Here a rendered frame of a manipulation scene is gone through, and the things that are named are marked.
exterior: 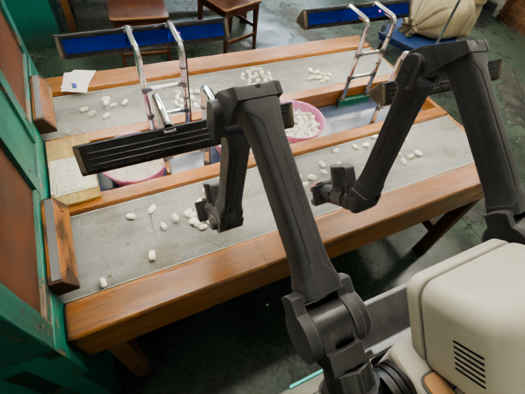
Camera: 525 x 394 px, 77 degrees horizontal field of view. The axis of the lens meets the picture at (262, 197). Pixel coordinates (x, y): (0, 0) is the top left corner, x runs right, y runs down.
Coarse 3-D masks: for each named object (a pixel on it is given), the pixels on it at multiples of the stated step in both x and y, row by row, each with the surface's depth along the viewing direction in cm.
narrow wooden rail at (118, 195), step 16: (432, 112) 166; (448, 112) 168; (352, 128) 152; (368, 128) 153; (304, 144) 142; (320, 144) 143; (336, 144) 146; (176, 176) 124; (192, 176) 125; (208, 176) 126; (112, 192) 116; (128, 192) 117; (144, 192) 118; (80, 208) 111; (96, 208) 114
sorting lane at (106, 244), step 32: (416, 128) 161; (448, 128) 163; (352, 160) 142; (416, 160) 147; (448, 160) 149; (160, 192) 121; (192, 192) 123; (256, 192) 126; (384, 192) 133; (96, 224) 111; (128, 224) 112; (192, 224) 115; (256, 224) 117; (96, 256) 104; (128, 256) 105; (160, 256) 106; (192, 256) 107; (96, 288) 98
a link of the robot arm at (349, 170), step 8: (336, 168) 94; (344, 168) 93; (352, 168) 94; (336, 176) 95; (344, 176) 94; (352, 176) 94; (336, 184) 96; (344, 184) 95; (352, 184) 95; (344, 200) 93; (352, 200) 90; (344, 208) 94; (352, 208) 90
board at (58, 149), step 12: (48, 144) 125; (60, 144) 126; (72, 144) 127; (48, 156) 122; (60, 156) 122; (72, 156) 123; (48, 168) 118; (96, 180) 117; (84, 192) 114; (96, 192) 114; (72, 204) 111
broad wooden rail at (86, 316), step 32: (416, 192) 131; (448, 192) 133; (480, 192) 149; (320, 224) 117; (352, 224) 119; (384, 224) 125; (224, 256) 106; (256, 256) 107; (128, 288) 96; (160, 288) 97; (192, 288) 98; (224, 288) 106; (64, 320) 90; (96, 320) 90; (128, 320) 92; (160, 320) 103; (96, 352) 101
